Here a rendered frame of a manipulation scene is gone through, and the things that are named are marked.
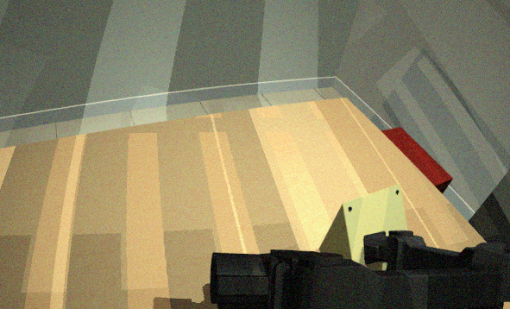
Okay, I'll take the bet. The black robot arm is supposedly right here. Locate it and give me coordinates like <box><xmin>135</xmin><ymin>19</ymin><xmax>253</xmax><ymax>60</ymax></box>
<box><xmin>210</xmin><ymin>230</ymin><xmax>510</xmax><ymax>309</ymax></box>

